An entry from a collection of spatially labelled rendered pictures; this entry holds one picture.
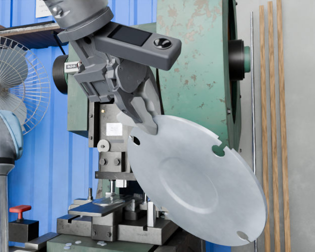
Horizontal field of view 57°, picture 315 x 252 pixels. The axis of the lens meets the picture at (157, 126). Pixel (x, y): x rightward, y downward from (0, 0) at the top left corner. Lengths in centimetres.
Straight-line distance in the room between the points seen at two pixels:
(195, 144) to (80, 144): 230
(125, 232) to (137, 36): 86
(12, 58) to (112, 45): 145
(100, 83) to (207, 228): 34
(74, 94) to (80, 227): 54
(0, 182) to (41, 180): 229
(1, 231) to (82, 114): 65
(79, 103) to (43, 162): 177
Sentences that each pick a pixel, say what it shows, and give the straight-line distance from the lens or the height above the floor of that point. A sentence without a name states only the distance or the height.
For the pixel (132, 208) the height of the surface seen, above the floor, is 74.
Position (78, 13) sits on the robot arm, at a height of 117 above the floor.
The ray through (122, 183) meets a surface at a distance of 126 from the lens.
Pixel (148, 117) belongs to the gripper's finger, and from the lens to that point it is 47.
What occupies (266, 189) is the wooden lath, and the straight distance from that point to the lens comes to 210.
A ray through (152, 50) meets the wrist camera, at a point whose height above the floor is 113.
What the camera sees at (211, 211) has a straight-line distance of 56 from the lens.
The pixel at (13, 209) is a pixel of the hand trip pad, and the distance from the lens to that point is 127.
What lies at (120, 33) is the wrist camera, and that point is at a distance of 42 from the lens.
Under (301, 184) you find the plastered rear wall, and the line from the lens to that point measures 234.
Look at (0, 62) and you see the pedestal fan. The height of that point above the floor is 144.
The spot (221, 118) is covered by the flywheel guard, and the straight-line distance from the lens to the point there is 84.
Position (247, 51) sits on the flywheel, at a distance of 116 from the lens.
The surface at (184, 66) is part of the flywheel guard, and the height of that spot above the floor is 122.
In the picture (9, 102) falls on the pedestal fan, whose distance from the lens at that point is 180.
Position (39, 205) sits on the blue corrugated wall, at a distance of 303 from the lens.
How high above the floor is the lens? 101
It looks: 3 degrees up
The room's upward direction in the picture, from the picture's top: straight up
